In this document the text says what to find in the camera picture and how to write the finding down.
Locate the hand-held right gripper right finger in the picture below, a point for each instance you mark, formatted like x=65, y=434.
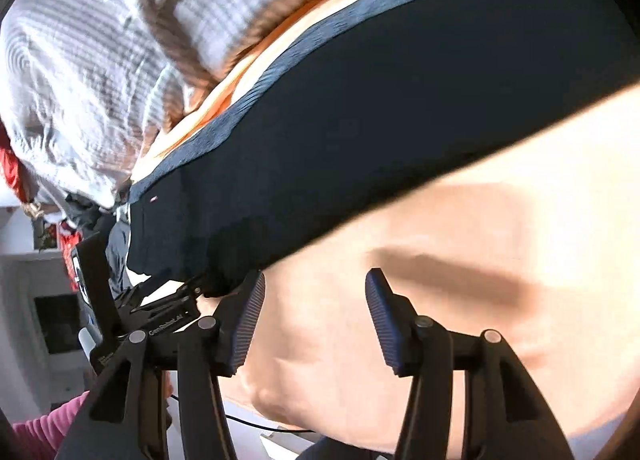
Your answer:
x=385, y=325

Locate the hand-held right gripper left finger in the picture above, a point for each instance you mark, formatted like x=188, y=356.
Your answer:
x=246, y=322

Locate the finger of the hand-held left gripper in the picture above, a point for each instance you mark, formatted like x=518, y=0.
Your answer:
x=147, y=286
x=172, y=301

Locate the black pants with patterned waistband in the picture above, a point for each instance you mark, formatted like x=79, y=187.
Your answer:
x=375, y=114

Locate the person's left forearm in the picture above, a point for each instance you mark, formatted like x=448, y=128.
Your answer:
x=35, y=435

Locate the dark grey clothes pile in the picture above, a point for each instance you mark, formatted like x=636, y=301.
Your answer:
x=95, y=214

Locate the peach blanket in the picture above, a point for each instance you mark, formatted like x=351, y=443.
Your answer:
x=450, y=250

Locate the red embroidered pillow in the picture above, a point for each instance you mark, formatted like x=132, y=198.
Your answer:
x=9, y=164

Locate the grey white striped duvet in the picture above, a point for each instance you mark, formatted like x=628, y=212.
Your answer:
x=75, y=89

